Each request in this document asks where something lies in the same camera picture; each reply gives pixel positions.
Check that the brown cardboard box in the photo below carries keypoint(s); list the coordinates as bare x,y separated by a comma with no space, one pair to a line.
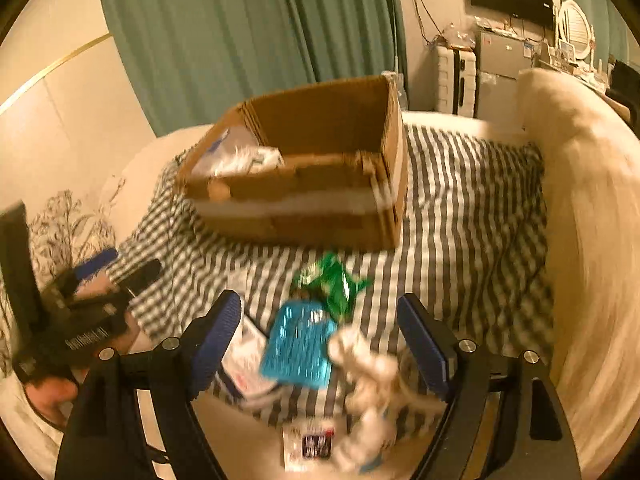
300,230

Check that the green snack packet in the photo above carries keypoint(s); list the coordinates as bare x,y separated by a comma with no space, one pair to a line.
330,280

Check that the white oval mirror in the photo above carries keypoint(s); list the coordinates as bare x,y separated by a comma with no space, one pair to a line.
575,25

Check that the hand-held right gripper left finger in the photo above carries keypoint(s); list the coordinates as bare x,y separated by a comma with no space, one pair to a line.
220,340

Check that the checkered cloth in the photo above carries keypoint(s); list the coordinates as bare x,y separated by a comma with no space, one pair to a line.
450,210

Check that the black chair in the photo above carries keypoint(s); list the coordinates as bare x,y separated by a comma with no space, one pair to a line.
625,85

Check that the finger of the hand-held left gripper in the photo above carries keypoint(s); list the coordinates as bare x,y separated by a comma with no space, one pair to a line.
95,265
145,272

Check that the clear plastic bag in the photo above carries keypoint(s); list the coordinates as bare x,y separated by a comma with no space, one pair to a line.
457,37

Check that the beige pillow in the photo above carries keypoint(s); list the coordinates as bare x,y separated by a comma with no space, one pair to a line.
590,210

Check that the person's left hand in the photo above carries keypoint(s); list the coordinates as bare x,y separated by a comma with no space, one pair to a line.
50,400

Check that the cyan blister pack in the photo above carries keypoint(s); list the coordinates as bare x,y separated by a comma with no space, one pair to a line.
295,345

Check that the white suitcase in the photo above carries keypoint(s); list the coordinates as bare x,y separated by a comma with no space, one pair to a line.
447,80

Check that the wide green curtain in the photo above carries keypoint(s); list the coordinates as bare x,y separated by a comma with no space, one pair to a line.
225,35

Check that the white packet red label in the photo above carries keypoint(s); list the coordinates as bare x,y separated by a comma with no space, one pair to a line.
245,365

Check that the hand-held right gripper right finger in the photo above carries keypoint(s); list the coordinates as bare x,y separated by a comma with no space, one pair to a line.
425,345

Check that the white plush toy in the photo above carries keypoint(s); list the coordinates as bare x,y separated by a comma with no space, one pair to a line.
370,365

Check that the grey cabinet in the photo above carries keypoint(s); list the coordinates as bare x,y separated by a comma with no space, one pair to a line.
500,60

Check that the small dark printed packet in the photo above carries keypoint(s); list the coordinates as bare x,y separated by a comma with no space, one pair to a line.
307,445

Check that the narrow green curtain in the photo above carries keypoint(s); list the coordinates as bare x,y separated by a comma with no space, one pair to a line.
607,20

